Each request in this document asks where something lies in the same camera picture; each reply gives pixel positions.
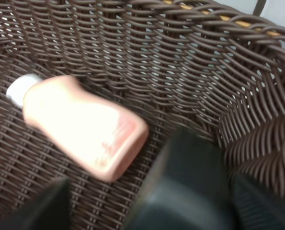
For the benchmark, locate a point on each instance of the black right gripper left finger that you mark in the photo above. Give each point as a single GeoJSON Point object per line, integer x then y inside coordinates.
{"type": "Point", "coordinates": [49, 210]}

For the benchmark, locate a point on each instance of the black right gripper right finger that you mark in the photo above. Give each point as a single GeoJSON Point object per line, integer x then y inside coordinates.
{"type": "Point", "coordinates": [255, 206]}

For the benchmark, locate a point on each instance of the dark grey pump bottle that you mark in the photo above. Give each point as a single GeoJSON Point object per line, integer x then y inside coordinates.
{"type": "Point", "coordinates": [185, 189]}

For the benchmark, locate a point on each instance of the pink bottle white cap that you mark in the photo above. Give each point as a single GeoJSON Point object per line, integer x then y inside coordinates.
{"type": "Point", "coordinates": [99, 135]}

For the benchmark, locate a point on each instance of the dark brown wicker basket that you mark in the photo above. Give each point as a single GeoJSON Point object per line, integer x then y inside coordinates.
{"type": "Point", "coordinates": [173, 67]}

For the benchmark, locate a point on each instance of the orange wicker basket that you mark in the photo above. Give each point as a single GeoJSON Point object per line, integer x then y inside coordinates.
{"type": "Point", "coordinates": [209, 8]}

